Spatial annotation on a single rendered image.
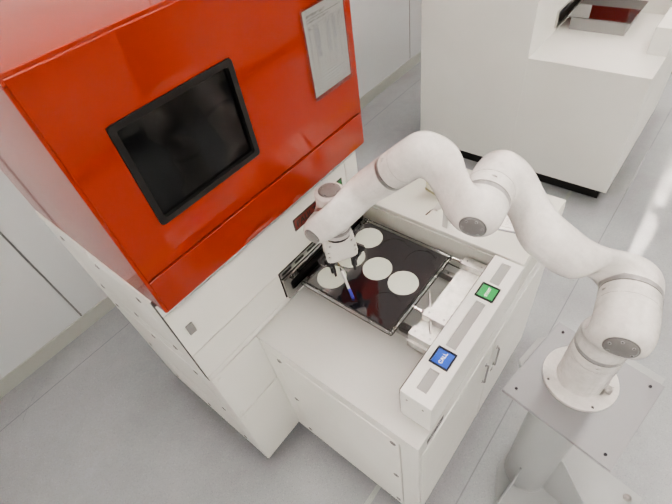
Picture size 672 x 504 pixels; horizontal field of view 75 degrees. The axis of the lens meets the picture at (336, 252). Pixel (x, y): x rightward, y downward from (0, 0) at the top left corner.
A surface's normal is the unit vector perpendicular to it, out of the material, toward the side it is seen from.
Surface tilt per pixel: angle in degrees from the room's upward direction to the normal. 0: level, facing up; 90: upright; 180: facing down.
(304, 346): 0
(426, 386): 0
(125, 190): 90
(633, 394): 1
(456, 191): 55
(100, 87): 90
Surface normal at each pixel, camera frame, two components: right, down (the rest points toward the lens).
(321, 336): -0.13, -0.67
